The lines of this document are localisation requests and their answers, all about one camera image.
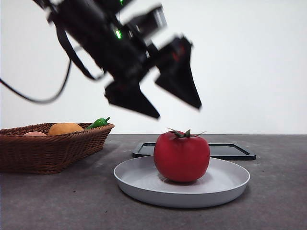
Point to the pale grey round plate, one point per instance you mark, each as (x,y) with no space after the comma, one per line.
(139,177)

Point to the red tomato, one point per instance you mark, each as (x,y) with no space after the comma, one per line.
(180,158)

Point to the dark rectangular tray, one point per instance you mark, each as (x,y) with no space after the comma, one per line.
(230,151)

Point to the pink peach fruit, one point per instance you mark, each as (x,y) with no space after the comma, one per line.
(34,134)

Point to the pale grey left wrist camera box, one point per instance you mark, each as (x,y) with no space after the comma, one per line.
(153,19)

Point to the orange round fruit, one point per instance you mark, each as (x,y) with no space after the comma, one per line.
(64,129)

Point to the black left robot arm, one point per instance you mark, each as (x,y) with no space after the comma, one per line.
(91,26)

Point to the green pepper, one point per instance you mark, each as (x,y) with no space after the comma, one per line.
(97,123)

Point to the brown wicker basket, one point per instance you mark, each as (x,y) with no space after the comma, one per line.
(48,153)

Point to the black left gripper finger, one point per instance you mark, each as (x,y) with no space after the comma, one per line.
(129,98)
(178,76)

